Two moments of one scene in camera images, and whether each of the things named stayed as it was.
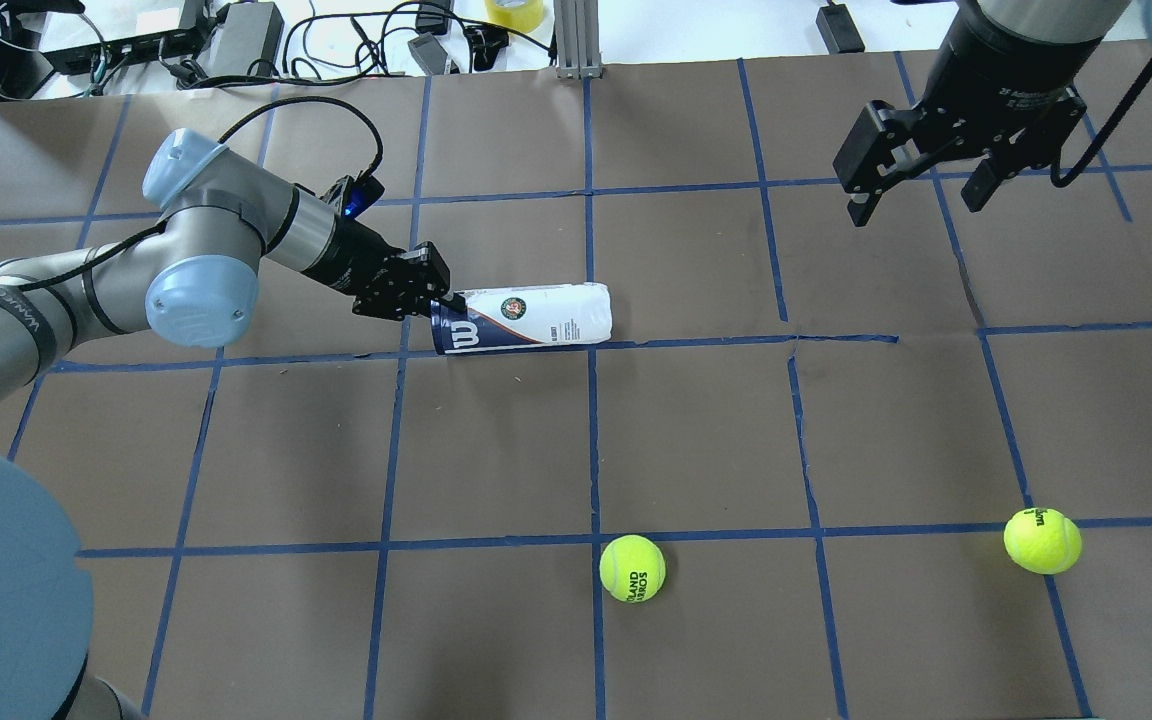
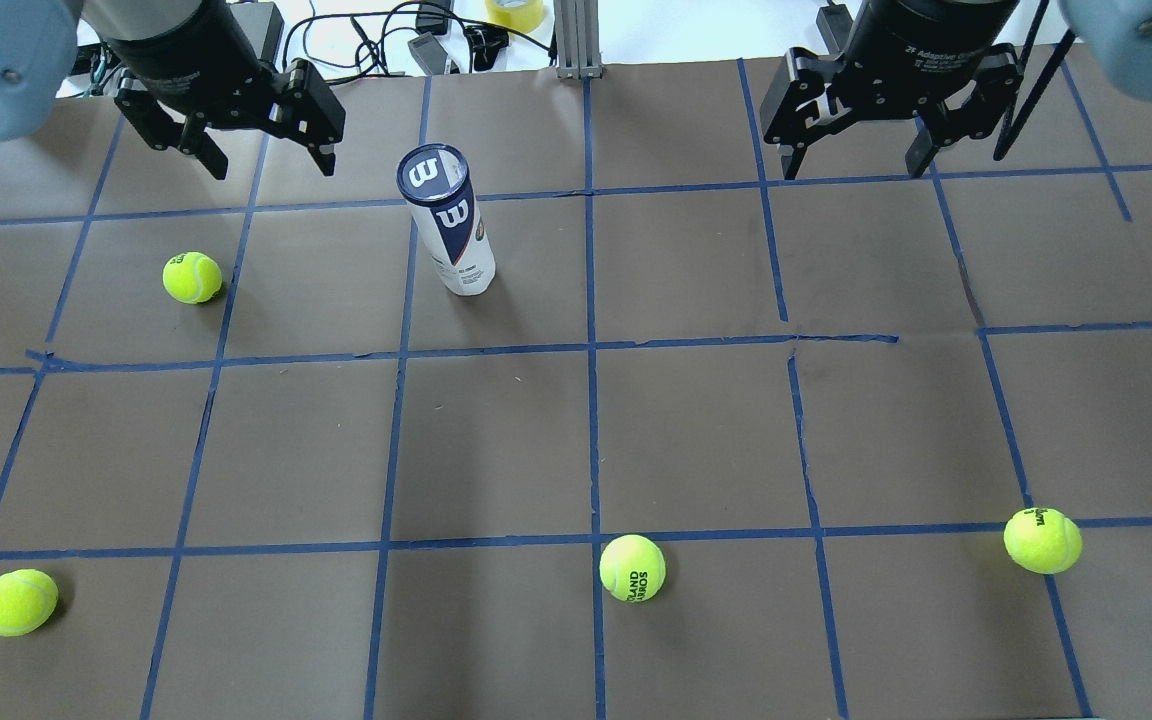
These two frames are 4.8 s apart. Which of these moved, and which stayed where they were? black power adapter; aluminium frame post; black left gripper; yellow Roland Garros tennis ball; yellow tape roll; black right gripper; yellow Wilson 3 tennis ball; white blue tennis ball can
Moved: black right gripper; white blue tennis ball can; black left gripper
Stayed: aluminium frame post; black power adapter; yellow tape roll; yellow Roland Garros tennis ball; yellow Wilson 3 tennis ball
